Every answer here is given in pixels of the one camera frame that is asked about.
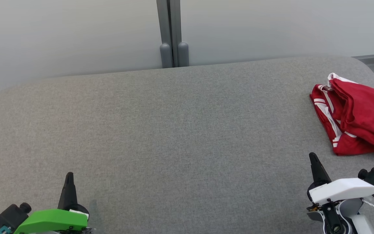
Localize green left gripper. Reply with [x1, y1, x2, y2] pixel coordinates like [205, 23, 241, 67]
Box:
[13, 172, 94, 234]

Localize red white lettered jersey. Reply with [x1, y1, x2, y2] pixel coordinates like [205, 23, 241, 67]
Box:
[309, 84, 374, 157]

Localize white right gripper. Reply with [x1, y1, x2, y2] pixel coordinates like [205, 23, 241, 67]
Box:
[307, 152, 374, 206]

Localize red shorts with white stripe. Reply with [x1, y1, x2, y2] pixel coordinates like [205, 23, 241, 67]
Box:
[327, 73, 374, 155]

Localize grey partition post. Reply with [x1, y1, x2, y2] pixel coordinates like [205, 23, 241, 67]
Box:
[156, 0, 190, 69]

